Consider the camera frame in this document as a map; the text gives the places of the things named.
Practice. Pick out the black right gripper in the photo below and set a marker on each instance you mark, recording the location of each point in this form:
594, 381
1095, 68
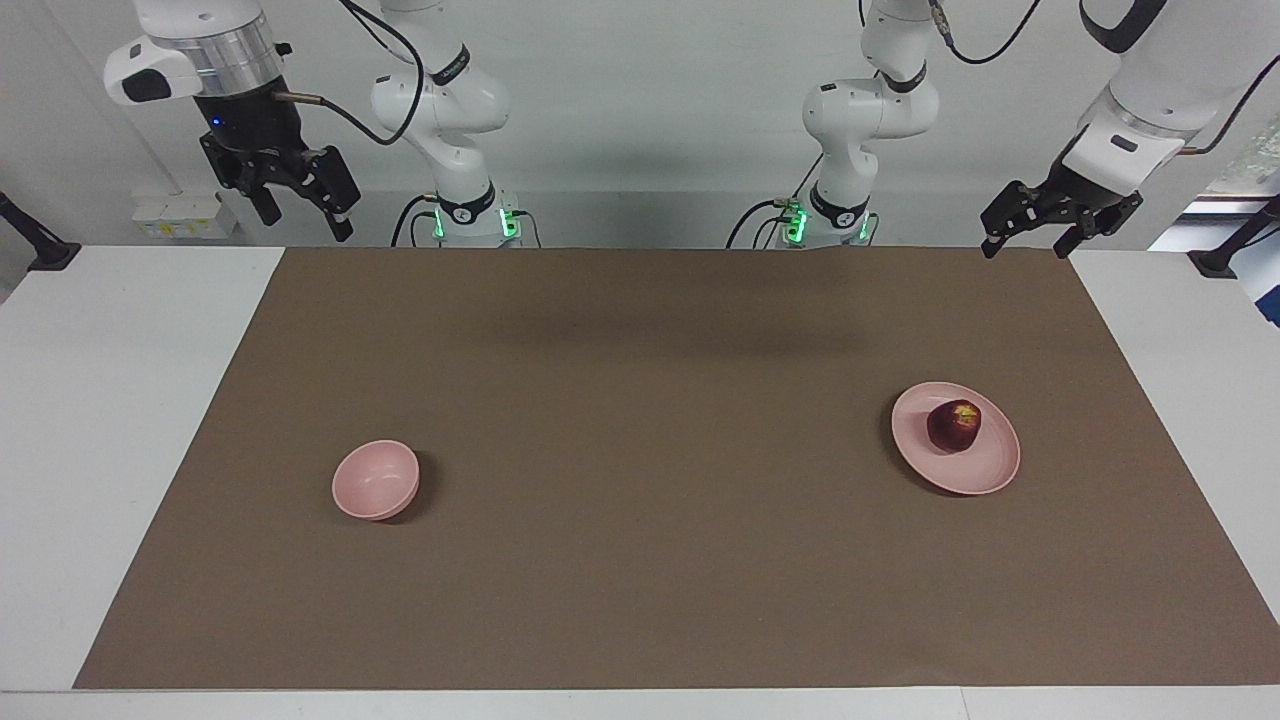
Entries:
255, 130

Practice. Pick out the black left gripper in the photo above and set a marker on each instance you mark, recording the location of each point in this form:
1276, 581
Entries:
1085, 195

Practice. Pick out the dark red apple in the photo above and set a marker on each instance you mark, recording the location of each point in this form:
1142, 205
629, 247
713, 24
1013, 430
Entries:
953, 427

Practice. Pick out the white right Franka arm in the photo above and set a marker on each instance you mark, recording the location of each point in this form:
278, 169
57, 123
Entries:
440, 110

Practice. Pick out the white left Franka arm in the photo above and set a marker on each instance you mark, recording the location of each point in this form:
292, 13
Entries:
860, 115

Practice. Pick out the pink plate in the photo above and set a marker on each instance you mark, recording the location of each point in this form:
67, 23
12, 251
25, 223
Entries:
975, 465

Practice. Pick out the pink bowl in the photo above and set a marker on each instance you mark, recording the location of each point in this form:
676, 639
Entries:
372, 482

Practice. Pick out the black clamp stand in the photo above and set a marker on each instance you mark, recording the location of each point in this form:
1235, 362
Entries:
1220, 260
45, 252

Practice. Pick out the window with greenery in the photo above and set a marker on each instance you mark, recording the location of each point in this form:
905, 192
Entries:
1250, 160

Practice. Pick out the blue panel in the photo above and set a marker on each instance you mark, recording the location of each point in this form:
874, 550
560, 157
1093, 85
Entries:
1265, 285

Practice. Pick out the brown table mat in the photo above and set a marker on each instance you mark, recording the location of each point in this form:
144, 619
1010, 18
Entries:
640, 560

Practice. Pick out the white wall socket box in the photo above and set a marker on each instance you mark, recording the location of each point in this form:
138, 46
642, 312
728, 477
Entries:
185, 218

